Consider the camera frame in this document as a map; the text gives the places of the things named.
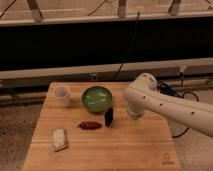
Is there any green bowl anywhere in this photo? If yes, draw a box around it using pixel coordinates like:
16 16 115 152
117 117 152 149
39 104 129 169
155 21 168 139
82 86 112 113

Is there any white plastic cup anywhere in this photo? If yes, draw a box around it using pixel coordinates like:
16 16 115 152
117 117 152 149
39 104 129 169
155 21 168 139
53 86 71 107

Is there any black hanging cable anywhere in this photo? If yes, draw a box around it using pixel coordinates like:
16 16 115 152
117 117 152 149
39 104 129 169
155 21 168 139
110 9 142 82

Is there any black eraser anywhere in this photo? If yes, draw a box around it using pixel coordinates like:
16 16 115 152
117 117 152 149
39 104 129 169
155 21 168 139
105 108 113 127

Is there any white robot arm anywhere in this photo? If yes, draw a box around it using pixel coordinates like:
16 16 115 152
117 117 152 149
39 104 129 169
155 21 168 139
124 73 213 138

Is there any black cable on floor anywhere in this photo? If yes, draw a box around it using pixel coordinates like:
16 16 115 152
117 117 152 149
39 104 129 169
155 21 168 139
155 71 200 139

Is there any brown oval object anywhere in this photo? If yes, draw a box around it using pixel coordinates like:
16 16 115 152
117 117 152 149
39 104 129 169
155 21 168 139
78 122 102 130

